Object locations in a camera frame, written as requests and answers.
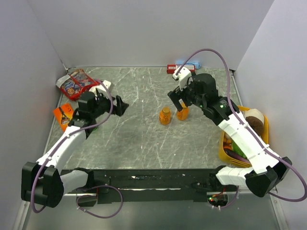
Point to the green toy cabbage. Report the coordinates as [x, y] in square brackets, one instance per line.
[237, 150]

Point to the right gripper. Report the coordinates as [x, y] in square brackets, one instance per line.
[175, 95]

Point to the blue packet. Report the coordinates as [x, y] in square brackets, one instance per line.
[197, 65]

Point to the red rectangular box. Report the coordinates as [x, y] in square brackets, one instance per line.
[171, 68]

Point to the red snack bag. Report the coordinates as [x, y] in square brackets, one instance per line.
[74, 83]

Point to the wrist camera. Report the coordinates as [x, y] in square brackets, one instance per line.
[182, 78]
[104, 87]

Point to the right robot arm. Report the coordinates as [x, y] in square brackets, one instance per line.
[265, 171]

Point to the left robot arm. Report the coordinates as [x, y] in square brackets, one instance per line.
[42, 182]

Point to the blue toilet paper roll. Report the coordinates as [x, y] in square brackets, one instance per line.
[94, 90]

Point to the brown white plush toy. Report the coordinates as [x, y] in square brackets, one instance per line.
[255, 119]

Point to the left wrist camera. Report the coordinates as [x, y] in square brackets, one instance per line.
[104, 87]

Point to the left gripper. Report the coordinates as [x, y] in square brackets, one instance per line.
[119, 109]

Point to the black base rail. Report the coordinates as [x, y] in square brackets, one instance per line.
[133, 185]

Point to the orange razor package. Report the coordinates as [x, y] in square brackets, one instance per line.
[63, 115]

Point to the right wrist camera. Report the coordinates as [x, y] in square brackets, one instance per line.
[182, 78]

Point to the yellow basket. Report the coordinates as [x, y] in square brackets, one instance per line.
[227, 154]

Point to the orange juice bottle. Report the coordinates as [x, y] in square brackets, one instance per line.
[164, 118]
[183, 114]

